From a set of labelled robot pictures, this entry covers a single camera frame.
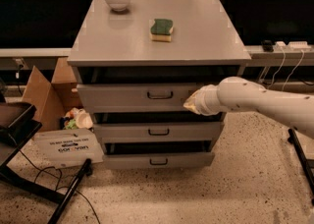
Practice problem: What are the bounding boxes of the grey top drawer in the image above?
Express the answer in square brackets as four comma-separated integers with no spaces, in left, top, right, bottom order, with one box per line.
[78,83,202,113]

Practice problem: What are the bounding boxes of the grey drawer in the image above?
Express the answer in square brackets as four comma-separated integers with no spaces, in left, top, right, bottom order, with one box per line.
[94,122,224,143]
[78,83,202,113]
[103,152,215,170]

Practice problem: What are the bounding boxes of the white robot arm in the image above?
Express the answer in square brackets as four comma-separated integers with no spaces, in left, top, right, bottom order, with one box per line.
[183,77,314,139]

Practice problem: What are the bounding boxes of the grey bottom drawer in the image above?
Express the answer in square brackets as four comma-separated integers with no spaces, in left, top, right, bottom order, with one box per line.
[103,152,215,170]

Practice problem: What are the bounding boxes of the grey metal drawer cabinet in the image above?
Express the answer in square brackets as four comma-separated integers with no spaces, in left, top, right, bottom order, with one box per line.
[68,0,250,169]

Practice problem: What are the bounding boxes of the grey middle drawer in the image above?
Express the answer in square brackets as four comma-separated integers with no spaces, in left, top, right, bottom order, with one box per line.
[94,122,224,143]

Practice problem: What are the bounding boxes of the green and yellow sponge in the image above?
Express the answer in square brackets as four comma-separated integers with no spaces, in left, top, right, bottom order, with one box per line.
[149,19,174,42]

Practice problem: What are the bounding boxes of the black device on shelf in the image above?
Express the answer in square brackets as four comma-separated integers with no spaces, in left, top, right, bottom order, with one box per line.
[261,40,274,52]

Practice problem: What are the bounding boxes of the black bar at right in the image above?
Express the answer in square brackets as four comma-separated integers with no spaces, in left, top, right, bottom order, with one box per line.
[288,129,314,205]

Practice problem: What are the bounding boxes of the white power adapter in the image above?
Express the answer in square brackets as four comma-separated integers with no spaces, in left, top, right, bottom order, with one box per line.
[275,41,287,50]

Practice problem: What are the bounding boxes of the white power strip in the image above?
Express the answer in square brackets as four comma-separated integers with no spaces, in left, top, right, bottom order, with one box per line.
[288,41,311,51]

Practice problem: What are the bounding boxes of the colourful items in box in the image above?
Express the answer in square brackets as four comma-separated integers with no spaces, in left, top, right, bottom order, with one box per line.
[60,107,93,130]

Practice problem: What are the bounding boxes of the white printed cardboard box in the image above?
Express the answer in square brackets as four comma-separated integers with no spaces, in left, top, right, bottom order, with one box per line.
[33,129,104,169]

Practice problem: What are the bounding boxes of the brown cardboard box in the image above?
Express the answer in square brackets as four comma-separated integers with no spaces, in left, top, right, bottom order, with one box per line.
[22,57,82,132]

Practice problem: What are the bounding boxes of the black stand with tray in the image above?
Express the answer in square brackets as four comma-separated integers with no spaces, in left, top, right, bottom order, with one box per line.
[0,100,93,224]

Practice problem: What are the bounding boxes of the black top drawer handle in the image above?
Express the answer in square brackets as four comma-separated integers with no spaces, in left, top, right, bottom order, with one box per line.
[146,91,174,99]

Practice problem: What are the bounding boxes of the white cable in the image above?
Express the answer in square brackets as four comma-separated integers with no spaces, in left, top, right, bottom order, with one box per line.
[266,46,306,92]

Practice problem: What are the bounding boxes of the black floor cable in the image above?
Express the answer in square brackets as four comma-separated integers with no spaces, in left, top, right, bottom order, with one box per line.
[18,148,102,224]

